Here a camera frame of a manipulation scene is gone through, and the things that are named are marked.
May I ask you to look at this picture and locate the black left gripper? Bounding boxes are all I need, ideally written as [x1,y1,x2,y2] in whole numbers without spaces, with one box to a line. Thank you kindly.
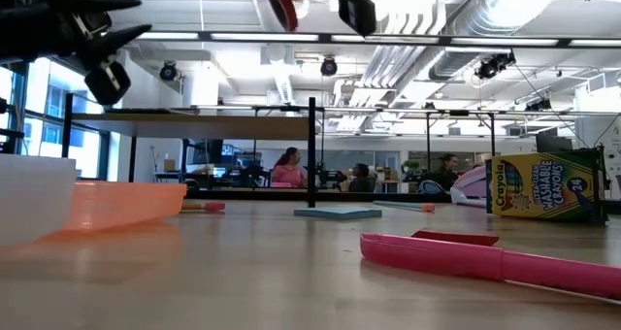
[0,0,152,106]

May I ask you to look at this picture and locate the red handled scissors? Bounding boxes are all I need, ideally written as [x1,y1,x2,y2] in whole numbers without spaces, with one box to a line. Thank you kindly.
[255,0,300,33]

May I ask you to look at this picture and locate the orange plastic bin lid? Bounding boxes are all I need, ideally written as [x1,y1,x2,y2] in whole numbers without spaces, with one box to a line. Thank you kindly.
[62,181,188,232]

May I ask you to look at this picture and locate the clear plastic storage bin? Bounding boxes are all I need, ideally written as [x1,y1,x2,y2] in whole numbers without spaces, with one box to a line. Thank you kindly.
[0,153,78,248]

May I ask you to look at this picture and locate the teal pencil orange eraser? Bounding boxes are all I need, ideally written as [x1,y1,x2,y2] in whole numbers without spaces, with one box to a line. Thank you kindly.
[372,200,437,214]

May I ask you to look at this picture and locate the orange pencil pink eraser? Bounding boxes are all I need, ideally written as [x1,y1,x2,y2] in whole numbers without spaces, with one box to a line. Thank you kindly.
[180,201,227,213]

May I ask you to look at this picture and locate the blue sticky notes pad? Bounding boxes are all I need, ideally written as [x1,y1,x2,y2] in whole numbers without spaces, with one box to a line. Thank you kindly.
[293,206,383,221]

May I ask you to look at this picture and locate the yellow green crayons box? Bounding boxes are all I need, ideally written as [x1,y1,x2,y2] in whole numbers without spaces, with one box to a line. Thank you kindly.
[485,147,608,225]

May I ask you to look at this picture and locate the pink highlighter pen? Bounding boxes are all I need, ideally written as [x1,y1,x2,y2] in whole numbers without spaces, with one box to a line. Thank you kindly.
[359,232,621,302]

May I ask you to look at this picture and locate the black overhead light bar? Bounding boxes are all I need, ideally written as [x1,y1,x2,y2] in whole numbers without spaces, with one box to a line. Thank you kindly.
[130,30,621,49]

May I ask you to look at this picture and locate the wooden table black legs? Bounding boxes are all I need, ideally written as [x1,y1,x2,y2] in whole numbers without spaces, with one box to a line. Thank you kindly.
[61,92,311,183]

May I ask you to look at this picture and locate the person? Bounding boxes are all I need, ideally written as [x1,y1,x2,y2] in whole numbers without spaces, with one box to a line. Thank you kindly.
[426,152,461,191]
[347,162,376,193]
[271,147,307,189]

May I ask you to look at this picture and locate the dark computer monitor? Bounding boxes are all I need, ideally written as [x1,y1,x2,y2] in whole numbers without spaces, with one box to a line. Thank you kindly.
[535,134,574,154]

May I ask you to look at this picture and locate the black aluminium rig frame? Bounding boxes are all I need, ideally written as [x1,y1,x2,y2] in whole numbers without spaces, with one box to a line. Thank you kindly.
[307,96,317,209]

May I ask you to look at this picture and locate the black hanging camera cluster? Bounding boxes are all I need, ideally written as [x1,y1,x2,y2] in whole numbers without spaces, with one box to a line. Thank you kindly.
[474,51,517,82]

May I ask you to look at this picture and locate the silver ventilation duct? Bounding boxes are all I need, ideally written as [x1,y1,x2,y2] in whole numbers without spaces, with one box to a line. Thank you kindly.
[429,0,567,82]

